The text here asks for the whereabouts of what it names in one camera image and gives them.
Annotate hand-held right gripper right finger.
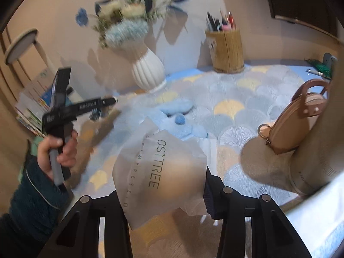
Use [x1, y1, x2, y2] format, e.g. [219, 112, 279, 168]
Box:
[203, 166, 313, 258]

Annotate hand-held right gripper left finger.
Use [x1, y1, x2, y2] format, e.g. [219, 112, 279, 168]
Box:
[38, 191, 134, 258]

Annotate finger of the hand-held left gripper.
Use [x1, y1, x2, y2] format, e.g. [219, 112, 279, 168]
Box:
[75, 96, 119, 117]

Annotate frosted plastic bag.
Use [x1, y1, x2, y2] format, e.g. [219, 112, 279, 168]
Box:
[111, 116, 209, 231]

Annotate person's left forearm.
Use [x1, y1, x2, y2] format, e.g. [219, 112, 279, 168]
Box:
[0, 138, 69, 251]

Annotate person's left hand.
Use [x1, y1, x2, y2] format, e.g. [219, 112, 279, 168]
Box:
[36, 130, 79, 181]

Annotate stack of books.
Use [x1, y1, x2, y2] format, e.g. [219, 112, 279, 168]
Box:
[15, 67, 74, 138]

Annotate white ribbed vase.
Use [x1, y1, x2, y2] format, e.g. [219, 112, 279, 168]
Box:
[131, 42, 166, 92]

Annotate white fluffy plush item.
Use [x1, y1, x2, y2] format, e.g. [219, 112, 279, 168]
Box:
[149, 112, 209, 141]

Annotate blue fuzzy sock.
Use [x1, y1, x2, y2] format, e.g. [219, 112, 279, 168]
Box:
[158, 97, 194, 118]

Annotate scallop patterned mat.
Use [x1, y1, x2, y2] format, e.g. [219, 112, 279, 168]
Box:
[62, 64, 334, 258]

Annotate blue white artificial flowers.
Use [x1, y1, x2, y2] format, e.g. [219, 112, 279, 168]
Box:
[74, 0, 194, 49]

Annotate white cloth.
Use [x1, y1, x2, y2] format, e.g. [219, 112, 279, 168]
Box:
[284, 177, 344, 258]

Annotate tan round handbag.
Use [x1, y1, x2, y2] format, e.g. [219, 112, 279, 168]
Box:
[257, 79, 330, 155]

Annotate tall beige object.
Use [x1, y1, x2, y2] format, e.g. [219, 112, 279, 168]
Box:
[289, 56, 344, 197]

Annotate bamboo pen holder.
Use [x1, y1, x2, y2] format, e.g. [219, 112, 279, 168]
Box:
[205, 28, 246, 74]

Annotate bunch of pens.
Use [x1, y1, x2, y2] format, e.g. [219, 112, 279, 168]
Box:
[206, 9, 237, 33]

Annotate green packet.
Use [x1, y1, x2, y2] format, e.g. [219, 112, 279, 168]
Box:
[304, 58, 333, 79]

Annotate small grey object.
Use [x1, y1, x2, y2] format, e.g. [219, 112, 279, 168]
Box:
[322, 53, 338, 68]

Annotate dark wooden cabinet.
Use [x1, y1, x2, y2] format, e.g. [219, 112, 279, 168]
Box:
[261, 0, 344, 47]

